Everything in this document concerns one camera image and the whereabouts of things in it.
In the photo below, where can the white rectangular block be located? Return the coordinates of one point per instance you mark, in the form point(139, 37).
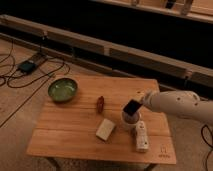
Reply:
point(105, 129)

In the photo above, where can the small brown bottle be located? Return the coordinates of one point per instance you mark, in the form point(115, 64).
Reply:
point(100, 104)

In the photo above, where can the long wooden rail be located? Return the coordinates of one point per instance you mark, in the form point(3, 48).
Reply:
point(177, 68)

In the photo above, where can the wooden table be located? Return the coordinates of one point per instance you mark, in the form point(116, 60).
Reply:
point(90, 126)

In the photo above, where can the black eraser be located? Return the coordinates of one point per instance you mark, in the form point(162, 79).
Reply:
point(131, 107)

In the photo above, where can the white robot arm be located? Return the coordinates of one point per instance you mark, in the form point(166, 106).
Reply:
point(180, 103)

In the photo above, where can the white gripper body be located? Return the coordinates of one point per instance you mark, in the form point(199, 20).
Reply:
point(146, 99)

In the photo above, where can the black power adapter box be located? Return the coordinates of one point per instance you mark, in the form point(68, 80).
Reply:
point(26, 67)

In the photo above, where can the green ceramic bowl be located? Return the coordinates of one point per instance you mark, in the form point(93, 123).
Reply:
point(62, 90)

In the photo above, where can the white ceramic cup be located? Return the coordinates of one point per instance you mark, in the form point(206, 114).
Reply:
point(129, 122)

